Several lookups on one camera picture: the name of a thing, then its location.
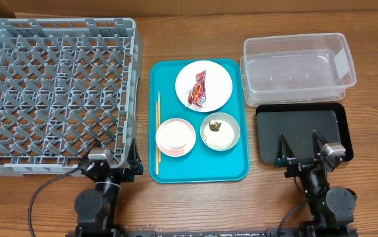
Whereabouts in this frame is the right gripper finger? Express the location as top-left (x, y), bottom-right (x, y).
top-left (311, 130), bottom-right (328, 157)
top-left (275, 133), bottom-right (295, 159)

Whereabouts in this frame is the white rice heap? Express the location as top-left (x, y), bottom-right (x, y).
top-left (203, 120), bottom-right (234, 150)

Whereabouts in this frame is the grey bowl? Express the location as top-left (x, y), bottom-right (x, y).
top-left (200, 113), bottom-right (241, 151)

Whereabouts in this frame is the red snack wrapper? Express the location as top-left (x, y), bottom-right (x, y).
top-left (188, 70), bottom-right (206, 107)

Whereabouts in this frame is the brown food scrap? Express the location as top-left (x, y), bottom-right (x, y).
top-left (208, 120), bottom-right (221, 132)

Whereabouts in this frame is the white cup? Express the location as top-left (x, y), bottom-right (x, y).
top-left (162, 120), bottom-right (190, 149)

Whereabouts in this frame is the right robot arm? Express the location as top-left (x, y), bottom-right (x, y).
top-left (274, 130), bottom-right (358, 236)

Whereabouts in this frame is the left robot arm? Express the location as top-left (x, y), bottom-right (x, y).
top-left (74, 140), bottom-right (144, 237)

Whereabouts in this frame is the grey dishwasher rack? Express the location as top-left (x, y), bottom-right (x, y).
top-left (0, 18), bottom-right (143, 176)

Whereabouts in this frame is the black tray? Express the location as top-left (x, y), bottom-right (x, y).
top-left (256, 103), bottom-right (354, 164)

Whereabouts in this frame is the clear plastic bin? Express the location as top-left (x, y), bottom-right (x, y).
top-left (240, 33), bottom-right (357, 107)

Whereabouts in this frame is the teal plastic tray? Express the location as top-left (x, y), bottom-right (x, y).
top-left (148, 59), bottom-right (250, 184)

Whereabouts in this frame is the wooden chopstick left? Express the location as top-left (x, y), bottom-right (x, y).
top-left (155, 102), bottom-right (159, 175)

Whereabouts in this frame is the wooden chopstick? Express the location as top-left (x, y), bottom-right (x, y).
top-left (155, 102), bottom-right (159, 175)
top-left (157, 91), bottom-right (161, 164)

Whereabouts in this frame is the wooden chopstick right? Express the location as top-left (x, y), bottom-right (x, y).
top-left (157, 91), bottom-right (161, 164)

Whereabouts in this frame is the large white plate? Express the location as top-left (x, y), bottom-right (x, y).
top-left (175, 61), bottom-right (232, 113)

